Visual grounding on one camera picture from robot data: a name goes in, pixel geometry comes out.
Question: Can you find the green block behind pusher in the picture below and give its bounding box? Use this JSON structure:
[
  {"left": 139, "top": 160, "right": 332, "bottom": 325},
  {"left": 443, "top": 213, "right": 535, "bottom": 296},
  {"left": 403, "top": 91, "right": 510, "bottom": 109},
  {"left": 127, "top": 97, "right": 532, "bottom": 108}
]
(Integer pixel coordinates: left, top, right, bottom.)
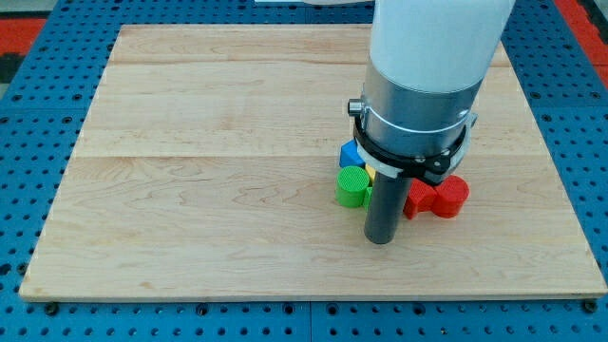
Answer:
[{"left": 362, "top": 186, "right": 373, "bottom": 211}]

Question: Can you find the red block left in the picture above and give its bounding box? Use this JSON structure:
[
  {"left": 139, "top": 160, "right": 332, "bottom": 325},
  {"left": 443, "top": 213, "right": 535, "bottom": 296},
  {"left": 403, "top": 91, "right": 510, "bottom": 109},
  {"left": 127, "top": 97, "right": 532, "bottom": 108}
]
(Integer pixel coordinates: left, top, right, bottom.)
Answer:
[{"left": 403, "top": 180, "right": 437, "bottom": 219}]

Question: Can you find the blue block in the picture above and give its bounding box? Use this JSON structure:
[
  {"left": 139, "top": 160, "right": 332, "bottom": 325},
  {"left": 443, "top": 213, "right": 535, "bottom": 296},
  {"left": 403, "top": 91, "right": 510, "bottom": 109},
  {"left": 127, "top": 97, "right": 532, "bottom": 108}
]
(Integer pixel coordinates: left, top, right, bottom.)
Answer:
[{"left": 338, "top": 139, "right": 365, "bottom": 168}]

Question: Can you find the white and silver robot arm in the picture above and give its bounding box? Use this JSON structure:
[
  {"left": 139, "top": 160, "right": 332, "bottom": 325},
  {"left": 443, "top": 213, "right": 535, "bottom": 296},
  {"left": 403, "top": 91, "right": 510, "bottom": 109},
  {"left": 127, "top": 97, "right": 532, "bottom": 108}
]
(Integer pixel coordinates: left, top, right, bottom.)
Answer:
[{"left": 350, "top": 0, "right": 514, "bottom": 185}]

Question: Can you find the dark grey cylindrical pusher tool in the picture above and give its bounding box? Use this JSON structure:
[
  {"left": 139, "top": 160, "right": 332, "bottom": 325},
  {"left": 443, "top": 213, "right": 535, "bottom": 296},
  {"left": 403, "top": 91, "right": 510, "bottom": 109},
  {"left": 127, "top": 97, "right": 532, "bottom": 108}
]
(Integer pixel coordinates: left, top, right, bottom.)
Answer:
[{"left": 364, "top": 173, "right": 412, "bottom": 244}]

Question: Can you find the red cylinder block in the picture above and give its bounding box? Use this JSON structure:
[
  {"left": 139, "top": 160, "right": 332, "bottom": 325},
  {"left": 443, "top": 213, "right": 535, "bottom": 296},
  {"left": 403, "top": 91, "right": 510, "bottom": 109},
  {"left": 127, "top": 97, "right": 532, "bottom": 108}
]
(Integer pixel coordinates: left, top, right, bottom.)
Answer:
[{"left": 431, "top": 175, "right": 470, "bottom": 219}]

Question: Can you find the yellow block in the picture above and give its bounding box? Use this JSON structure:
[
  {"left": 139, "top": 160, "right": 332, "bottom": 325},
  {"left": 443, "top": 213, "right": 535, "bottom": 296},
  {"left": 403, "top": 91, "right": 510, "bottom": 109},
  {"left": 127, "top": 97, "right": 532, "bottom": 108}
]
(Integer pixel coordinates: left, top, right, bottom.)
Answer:
[{"left": 365, "top": 164, "right": 376, "bottom": 183}]

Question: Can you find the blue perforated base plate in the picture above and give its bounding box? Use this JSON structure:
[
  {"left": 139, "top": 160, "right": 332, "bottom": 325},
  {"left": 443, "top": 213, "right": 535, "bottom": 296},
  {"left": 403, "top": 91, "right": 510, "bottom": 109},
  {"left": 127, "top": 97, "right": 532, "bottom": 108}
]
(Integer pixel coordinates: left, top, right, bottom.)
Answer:
[{"left": 1, "top": 0, "right": 607, "bottom": 341}]

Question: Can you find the green cylinder block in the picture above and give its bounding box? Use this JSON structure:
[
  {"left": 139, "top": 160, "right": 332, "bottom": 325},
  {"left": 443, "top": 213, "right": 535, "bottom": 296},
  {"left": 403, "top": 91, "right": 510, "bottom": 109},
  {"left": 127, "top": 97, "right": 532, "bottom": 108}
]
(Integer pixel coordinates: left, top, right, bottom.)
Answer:
[{"left": 335, "top": 165, "right": 370, "bottom": 208}]

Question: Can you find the wooden board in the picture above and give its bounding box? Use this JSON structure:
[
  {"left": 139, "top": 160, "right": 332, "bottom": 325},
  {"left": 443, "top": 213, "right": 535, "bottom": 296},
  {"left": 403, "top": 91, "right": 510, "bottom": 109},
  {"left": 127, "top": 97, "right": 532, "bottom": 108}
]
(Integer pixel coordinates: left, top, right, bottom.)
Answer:
[{"left": 19, "top": 25, "right": 607, "bottom": 302}]

